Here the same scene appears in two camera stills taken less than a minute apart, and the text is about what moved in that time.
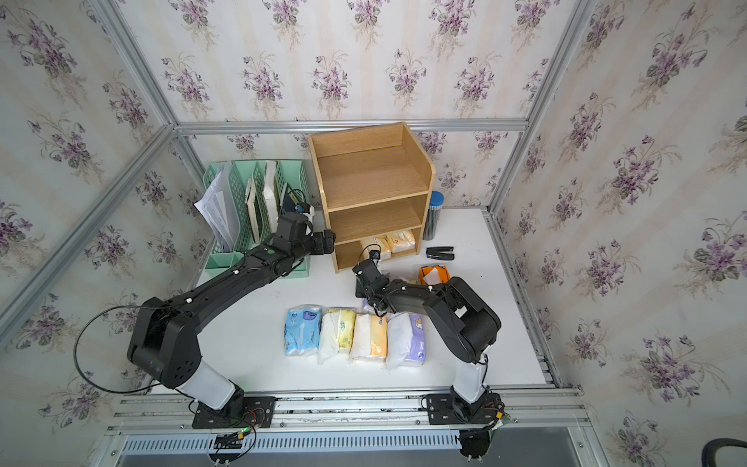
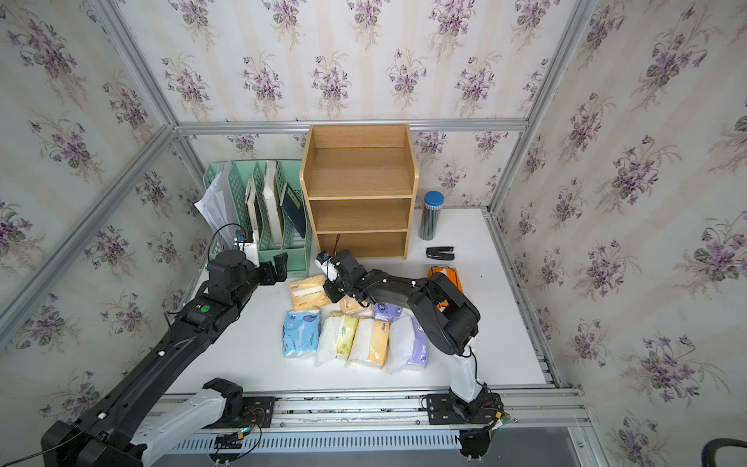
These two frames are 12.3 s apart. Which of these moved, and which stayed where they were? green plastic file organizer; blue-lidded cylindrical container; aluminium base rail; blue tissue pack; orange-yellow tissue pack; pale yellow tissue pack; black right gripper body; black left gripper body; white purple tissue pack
Moved: black left gripper body; pale yellow tissue pack; black right gripper body
Stayed: blue tissue pack; white purple tissue pack; blue-lidded cylindrical container; orange-yellow tissue pack; green plastic file organizer; aluminium base rail
